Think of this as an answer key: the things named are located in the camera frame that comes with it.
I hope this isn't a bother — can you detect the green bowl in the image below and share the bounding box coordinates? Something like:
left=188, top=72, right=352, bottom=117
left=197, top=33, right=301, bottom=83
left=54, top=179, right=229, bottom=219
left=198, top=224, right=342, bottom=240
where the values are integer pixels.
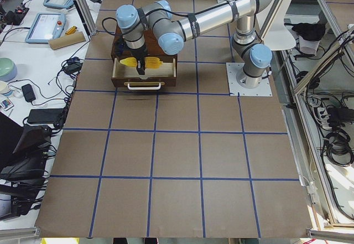
left=0, top=58, right=17, bottom=82

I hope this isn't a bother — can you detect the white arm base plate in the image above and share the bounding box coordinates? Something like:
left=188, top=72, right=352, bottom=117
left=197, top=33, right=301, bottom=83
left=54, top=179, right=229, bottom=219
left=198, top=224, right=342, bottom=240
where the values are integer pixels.
left=226, top=63, right=272, bottom=97

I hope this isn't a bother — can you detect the aluminium frame post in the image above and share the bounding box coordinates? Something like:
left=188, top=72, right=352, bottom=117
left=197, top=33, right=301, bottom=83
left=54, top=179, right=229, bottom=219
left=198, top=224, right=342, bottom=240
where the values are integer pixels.
left=73, top=0, right=97, bottom=36

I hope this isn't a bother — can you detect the dark wooden drawer cabinet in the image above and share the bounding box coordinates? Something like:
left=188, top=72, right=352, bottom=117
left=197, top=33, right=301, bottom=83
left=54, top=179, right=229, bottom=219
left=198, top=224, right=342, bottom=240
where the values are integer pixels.
left=111, top=24, right=178, bottom=62

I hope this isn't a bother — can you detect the black laptop power brick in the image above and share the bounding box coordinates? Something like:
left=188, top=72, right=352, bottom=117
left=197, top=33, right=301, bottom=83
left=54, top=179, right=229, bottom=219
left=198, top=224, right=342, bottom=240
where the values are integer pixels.
left=27, top=108, right=63, bottom=124

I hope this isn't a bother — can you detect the cardboard tube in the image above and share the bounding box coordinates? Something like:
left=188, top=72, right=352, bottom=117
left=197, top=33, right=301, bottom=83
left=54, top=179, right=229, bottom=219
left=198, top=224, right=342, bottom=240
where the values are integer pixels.
left=48, top=32, right=86, bottom=50

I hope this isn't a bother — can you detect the black cloth bundle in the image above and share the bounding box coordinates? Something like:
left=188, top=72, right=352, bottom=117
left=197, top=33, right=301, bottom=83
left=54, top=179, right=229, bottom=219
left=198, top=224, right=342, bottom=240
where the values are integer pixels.
left=292, top=23, right=326, bottom=41

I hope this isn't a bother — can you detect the white drawer handle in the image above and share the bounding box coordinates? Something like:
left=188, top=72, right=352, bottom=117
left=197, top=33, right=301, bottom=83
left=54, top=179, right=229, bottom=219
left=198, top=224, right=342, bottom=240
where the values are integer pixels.
left=124, top=82, right=164, bottom=91

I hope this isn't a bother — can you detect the blue teach pendant near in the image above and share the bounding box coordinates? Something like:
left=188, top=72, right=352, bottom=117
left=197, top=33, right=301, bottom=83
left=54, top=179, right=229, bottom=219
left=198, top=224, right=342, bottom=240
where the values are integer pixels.
left=25, top=13, right=66, bottom=44

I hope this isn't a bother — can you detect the black cable bundle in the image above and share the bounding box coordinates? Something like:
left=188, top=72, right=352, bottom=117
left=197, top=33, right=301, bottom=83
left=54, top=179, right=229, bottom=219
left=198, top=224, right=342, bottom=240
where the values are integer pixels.
left=46, top=57, right=84, bottom=90

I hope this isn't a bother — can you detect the white chair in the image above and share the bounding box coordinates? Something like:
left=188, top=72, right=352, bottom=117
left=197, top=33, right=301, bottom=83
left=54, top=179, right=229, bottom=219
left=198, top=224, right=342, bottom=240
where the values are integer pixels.
left=262, top=0, right=296, bottom=51

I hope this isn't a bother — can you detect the yellow toy corn cob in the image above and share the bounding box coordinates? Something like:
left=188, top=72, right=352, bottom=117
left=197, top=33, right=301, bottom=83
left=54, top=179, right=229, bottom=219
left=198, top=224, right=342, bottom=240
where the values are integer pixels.
left=119, top=56, right=163, bottom=69

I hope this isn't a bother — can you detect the white power strip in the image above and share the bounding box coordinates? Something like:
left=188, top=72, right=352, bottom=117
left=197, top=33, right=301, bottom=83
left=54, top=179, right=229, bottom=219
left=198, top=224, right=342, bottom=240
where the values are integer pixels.
left=309, top=95, right=331, bottom=131

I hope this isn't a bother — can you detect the black smartphone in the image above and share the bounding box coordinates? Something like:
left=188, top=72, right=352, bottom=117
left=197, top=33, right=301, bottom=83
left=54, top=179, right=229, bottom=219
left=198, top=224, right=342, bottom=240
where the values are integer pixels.
left=22, top=84, right=36, bottom=103

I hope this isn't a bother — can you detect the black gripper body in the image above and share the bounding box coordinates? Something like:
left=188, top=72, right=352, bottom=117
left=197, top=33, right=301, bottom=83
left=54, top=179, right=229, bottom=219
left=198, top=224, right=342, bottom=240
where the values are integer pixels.
left=127, top=44, right=148, bottom=64

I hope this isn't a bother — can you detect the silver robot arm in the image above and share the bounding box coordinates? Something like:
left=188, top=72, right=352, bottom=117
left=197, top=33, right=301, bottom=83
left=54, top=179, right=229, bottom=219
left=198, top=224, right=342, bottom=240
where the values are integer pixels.
left=116, top=0, right=272, bottom=89

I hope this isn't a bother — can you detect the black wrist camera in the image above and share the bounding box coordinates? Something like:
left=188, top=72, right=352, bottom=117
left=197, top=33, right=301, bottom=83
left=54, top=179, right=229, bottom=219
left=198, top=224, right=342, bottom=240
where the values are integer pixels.
left=114, top=40, right=125, bottom=57

